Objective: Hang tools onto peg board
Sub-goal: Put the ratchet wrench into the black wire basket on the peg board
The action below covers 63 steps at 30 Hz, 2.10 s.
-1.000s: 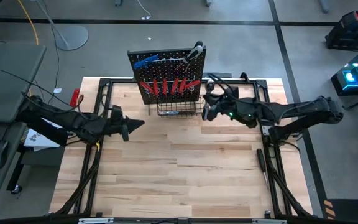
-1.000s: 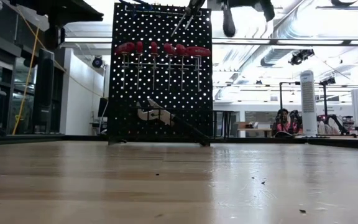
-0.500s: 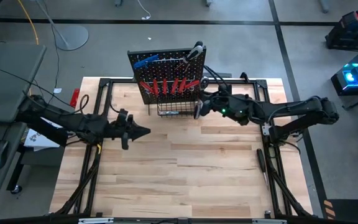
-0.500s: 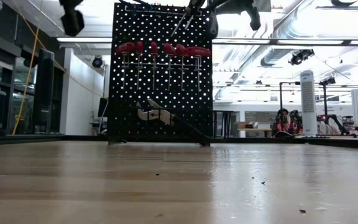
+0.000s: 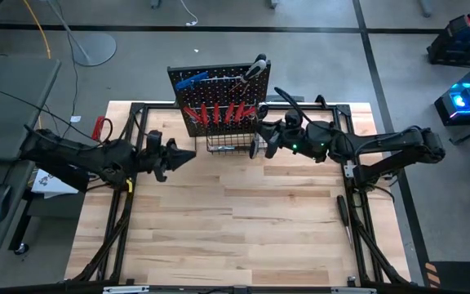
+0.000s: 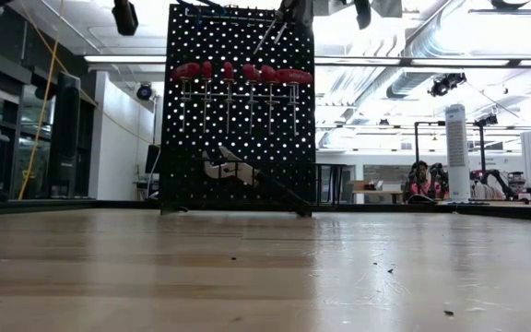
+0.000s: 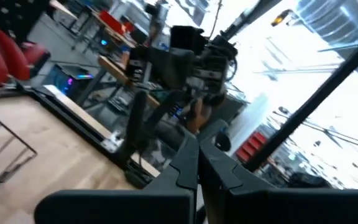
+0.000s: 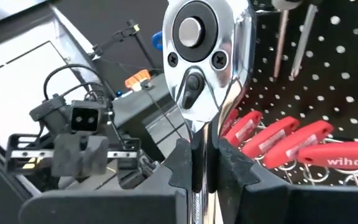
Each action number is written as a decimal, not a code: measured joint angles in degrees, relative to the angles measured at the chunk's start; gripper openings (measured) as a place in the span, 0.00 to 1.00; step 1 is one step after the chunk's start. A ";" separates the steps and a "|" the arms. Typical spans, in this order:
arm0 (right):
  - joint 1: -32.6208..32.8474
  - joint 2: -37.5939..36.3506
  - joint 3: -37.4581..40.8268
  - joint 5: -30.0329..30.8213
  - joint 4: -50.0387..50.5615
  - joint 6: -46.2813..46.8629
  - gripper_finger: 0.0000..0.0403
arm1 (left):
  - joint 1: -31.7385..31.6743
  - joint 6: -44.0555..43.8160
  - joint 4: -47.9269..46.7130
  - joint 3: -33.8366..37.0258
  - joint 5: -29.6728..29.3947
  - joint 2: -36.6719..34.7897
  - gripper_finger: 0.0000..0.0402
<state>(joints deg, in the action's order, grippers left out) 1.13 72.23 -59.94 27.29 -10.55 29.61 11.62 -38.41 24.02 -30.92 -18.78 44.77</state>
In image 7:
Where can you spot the computer case with coloured lights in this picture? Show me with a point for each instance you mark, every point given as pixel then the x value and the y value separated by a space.
pixel 73 82

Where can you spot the red storage bins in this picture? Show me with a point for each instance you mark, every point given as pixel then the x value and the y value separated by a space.
pixel 252 144

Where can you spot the black metal pegboard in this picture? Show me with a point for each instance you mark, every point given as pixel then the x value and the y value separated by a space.
pixel 5 15

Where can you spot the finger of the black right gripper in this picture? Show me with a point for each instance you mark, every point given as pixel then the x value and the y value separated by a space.
pixel 163 68
pixel 185 68

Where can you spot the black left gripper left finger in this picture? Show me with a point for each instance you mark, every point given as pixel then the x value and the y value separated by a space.
pixel 120 208

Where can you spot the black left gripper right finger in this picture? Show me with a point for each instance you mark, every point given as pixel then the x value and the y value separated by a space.
pixel 291 208

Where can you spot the black aluminium rig frame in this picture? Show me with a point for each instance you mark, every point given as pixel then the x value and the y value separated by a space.
pixel 73 119

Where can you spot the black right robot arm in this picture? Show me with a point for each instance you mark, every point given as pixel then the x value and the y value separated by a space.
pixel 135 124

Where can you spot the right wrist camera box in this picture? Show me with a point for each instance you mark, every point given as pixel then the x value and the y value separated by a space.
pixel 186 39

